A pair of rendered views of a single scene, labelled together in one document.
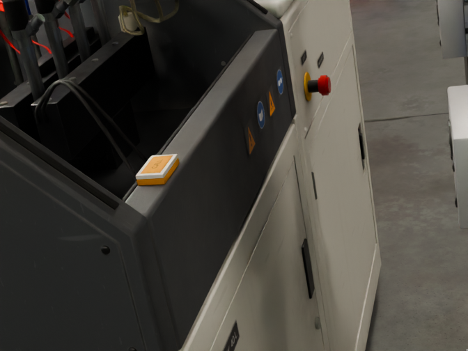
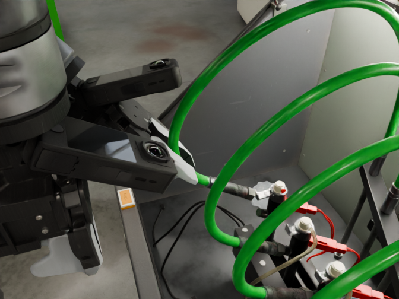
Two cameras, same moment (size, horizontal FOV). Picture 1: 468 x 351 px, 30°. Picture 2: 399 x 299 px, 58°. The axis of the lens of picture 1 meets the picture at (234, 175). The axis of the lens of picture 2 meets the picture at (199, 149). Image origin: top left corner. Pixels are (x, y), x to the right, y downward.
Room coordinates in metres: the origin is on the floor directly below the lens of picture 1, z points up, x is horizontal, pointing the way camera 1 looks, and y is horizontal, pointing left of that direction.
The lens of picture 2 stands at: (1.37, -0.12, 1.56)
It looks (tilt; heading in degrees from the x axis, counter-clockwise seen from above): 40 degrees down; 143
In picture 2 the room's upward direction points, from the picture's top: straight up
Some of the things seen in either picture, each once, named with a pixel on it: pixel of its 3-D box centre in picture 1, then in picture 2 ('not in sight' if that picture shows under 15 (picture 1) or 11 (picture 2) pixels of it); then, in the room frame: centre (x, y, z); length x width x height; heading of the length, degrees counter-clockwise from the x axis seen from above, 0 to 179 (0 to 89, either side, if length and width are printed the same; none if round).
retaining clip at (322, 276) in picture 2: not in sight; (327, 272); (1.27, 0.17, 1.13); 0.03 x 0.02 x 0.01; 71
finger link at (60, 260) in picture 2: not in sight; (66, 261); (1.15, -0.11, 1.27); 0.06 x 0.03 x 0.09; 71
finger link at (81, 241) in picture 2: not in sight; (79, 229); (1.16, -0.09, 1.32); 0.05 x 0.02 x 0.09; 161
